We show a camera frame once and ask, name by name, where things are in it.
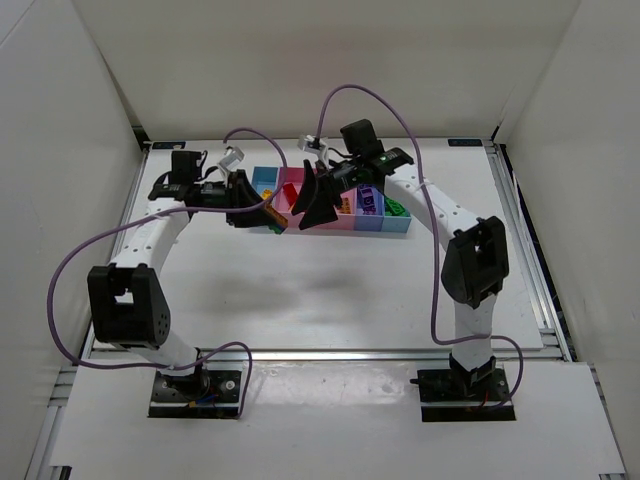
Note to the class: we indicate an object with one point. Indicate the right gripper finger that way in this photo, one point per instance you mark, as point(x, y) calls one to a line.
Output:
point(307, 191)
point(320, 212)

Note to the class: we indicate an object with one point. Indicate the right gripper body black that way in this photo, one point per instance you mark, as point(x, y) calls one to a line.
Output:
point(324, 181)

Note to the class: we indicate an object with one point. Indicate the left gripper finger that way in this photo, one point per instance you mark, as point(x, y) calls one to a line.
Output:
point(243, 197)
point(247, 220)

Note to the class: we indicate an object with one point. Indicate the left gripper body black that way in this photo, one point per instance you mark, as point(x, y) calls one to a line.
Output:
point(234, 195)

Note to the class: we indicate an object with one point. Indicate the striped lego plate stack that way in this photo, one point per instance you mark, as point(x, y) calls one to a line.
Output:
point(277, 223)

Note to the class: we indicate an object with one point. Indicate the orange lego plate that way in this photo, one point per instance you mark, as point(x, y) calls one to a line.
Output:
point(345, 207)

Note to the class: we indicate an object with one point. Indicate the small purple lego block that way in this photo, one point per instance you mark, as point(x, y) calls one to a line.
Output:
point(367, 200)

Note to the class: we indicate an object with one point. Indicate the green lego plate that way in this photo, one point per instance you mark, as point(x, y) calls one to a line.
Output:
point(394, 208)

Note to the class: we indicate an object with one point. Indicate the red striped lego block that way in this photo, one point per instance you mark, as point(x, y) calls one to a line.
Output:
point(290, 194)

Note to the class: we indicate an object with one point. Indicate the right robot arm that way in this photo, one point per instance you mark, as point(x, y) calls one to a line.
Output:
point(471, 251)

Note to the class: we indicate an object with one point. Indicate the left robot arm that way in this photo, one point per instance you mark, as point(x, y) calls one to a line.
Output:
point(128, 306)

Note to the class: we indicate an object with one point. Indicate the left light blue bin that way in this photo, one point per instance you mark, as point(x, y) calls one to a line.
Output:
point(264, 177)

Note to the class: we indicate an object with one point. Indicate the light blue bin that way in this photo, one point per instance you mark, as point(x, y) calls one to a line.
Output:
point(264, 177)
point(396, 224)

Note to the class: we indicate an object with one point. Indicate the small pink bin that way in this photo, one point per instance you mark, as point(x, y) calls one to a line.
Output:
point(345, 220)

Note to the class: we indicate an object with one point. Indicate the dark blue bin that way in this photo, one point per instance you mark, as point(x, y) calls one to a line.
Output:
point(369, 223)

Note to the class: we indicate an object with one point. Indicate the right light blue bin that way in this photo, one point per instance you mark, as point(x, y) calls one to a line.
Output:
point(396, 224)

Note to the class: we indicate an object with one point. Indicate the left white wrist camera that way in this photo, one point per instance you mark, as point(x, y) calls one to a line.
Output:
point(231, 158)

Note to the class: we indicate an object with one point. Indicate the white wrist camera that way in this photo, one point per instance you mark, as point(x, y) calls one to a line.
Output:
point(231, 158)
point(315, 146)

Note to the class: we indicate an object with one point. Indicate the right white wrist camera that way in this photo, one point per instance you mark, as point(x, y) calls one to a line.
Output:
point(315, 146)

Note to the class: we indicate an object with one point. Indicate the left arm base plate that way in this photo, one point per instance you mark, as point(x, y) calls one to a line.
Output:
point(208, 393)

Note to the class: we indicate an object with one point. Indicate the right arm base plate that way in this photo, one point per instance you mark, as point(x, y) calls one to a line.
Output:
point(442, 401)

